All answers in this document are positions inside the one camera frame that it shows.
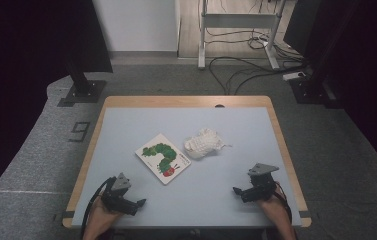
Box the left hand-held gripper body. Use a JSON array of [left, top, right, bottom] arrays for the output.
[[101, 172, 138, 215]]

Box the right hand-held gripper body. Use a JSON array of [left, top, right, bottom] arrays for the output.
[[246, 162, 280, 202]]

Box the caterpillar picture book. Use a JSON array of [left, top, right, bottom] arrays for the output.
[[134, 133, 192, 185]]

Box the white textured cloth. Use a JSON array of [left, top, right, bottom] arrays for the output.
[[183, 127, 233, 160]]

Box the person's right hand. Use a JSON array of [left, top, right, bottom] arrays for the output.
[[257, 189, 291, 224]]

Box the person's left hand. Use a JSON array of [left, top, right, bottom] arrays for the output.
[[87, 196, 124, 231]]

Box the light blue table mat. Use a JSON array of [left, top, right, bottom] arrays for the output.
[[71, 106, 303, 228]]

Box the black tape floor marking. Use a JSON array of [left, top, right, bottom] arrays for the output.
[[68, 121, 91, 143]]

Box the wooden table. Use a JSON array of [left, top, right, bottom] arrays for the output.
[[61, 95, 312, 229]]

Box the white power strip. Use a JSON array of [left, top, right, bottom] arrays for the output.
[[282, 71, 307, 82]]

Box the dark curtain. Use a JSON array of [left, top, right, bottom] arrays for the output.
[[0, 0, 114, 214], [284, 0, 377, 183]]

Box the left hand-held gripper cable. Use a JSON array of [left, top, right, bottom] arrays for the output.
[[80, 176, 117, 239]]

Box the hand-held gripper cable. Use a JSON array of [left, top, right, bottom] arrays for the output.
[[274, 181, 294, 228], [80, 176, 117, 239]]

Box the right hand-held gripper cable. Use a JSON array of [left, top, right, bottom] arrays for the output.
[[274, 181, 294, 228]]

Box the black stand with base plate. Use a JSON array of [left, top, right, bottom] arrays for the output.
[[289, 59, 344, 109], [57, 49, 108, 108]]

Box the long black floor cable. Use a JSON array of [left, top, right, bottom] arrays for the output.
[[208, 56, 307, 96]]

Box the bundle of black cables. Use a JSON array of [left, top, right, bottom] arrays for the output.
[[205, 0, 305, 61]]

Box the white desk frame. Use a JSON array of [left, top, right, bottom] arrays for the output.
[[197, 0, 289, 71]]

